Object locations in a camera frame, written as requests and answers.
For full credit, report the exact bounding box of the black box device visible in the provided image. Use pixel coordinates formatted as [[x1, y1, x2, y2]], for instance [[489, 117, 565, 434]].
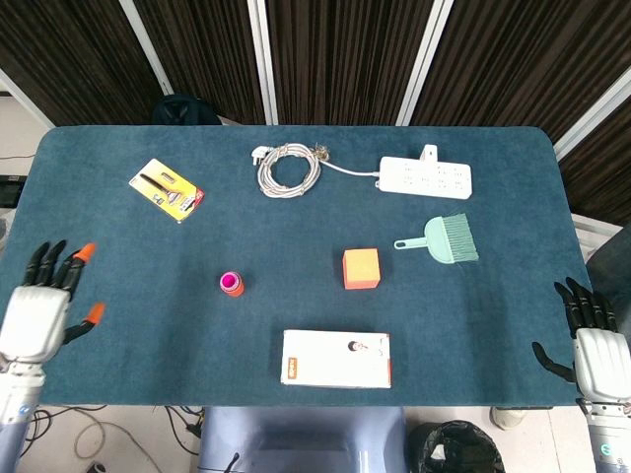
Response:
[[0, 174, 25, 209]]

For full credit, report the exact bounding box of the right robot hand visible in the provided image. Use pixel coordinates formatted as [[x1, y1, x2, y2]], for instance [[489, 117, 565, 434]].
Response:
[[530, 276, 631, 403]]

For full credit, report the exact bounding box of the white shoe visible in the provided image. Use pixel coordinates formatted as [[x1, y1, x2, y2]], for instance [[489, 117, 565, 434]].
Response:
[[489, 406, 526, 433]]

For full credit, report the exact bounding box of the teal table cloth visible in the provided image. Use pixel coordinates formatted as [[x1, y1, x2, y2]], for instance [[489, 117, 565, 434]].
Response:
[[0, 125, 593, 409]]

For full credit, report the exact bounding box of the orange foam cube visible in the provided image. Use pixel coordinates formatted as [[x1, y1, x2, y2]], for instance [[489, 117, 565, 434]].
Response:
[[342, 248, 382, 291]]

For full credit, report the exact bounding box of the black floor cable bundle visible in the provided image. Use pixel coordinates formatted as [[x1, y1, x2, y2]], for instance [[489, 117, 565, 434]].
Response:
[[165, 406, 204, 452]]

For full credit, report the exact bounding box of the orange-red plastic cup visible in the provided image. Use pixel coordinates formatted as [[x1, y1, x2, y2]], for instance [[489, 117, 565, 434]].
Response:
[[219, 270, 246, 300]]

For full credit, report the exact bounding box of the white desk lamp box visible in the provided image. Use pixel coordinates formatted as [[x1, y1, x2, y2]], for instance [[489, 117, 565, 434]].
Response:
[[279, 329, 393, 390]]

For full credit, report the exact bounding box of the black trash bin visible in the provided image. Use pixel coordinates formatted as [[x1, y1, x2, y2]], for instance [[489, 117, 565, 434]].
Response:
[[406, 419, 507, 473]]

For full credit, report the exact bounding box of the dark trouser leg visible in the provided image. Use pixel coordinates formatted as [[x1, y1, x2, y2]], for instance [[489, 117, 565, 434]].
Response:
[[585, 230, 631, 292]]

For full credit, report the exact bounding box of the mint green hand brush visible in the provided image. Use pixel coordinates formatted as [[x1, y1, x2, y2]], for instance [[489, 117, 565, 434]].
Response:
[[392, 212, 480, 266]]

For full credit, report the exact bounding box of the white power strip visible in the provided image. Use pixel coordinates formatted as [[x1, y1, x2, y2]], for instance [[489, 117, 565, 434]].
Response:
[[375, 156, 473, 201]]

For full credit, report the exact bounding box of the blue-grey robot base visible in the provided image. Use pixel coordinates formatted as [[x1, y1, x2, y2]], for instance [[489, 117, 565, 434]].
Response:
[[197, 406, 409, 473]]

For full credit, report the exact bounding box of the white partition post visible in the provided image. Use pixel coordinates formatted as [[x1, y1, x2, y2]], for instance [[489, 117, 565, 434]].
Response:
[[395, 0, 455, 127], [245, 0, 280, 125], [552, 76, 631, 162], [117, 0, 175, 98], [0, 68, 54, 129]]

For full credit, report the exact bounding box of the dark chair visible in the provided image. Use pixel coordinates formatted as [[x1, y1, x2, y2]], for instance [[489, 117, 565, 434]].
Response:
[[150, 94, 223, 127]]

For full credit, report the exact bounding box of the coiled grey power cable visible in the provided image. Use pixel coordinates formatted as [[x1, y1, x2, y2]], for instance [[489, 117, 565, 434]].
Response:
[[250, 143, 382, 200]]

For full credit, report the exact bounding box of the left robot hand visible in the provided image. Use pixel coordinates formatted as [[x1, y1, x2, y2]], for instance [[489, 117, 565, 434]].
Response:
[[0, 239, 107, 366]]

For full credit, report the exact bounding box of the yellow razor blister pack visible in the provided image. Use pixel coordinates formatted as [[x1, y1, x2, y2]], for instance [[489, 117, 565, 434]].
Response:
[[128, 158, 206, 226]]

